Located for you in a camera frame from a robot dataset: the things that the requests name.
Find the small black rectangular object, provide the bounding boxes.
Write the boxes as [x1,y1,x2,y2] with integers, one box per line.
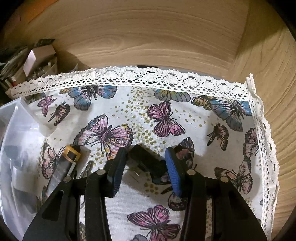
[129,145,171,185]

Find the clear plastic storage bin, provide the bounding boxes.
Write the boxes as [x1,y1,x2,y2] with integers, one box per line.
[1,98,52,240]

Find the butterfly print lace cloth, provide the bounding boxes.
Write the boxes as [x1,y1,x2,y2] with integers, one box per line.
[8,66,279,238]

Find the small open cardboard box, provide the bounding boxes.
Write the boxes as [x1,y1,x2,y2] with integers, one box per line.
[23,38,56,77]

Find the stack of books and magazines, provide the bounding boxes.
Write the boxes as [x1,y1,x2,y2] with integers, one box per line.
[1,46,30,91]

